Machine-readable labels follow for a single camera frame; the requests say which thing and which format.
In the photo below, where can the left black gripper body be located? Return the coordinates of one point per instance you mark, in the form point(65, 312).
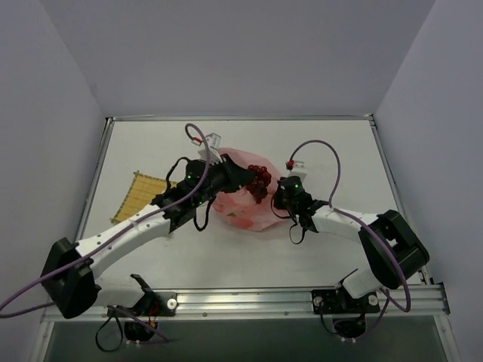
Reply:
point(229, 172)

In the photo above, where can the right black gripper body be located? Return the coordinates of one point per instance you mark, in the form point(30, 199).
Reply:
point(283, 198)

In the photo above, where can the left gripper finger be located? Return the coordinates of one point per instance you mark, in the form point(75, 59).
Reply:
point(238, 177)
point(230, 166)

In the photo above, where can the red fake grapes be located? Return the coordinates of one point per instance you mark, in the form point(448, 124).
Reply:
point(258, 187)

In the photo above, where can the pink plastic bag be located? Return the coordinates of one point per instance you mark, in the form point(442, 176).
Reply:
point(241, 208)

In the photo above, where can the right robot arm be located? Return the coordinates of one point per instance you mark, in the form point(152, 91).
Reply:
point(392, 249)

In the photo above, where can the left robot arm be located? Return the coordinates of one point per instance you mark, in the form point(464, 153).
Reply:
point(71, 269)

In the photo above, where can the yellow bamboo mat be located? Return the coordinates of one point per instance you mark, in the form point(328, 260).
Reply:
point(142, 190)

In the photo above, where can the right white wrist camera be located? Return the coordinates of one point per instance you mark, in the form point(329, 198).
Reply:
point(296, 168)

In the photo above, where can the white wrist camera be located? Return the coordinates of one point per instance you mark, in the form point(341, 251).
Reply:
point(296, 168)
point(209, 149)

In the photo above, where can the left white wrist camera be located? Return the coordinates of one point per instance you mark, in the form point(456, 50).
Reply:
point(209, 149)

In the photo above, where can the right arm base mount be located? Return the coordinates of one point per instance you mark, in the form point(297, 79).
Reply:
point(339, 305)

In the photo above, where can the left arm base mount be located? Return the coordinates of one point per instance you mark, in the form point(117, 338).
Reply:
point(137, 325)

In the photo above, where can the aluminium front rail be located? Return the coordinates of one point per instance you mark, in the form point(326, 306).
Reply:
point(285, 303)

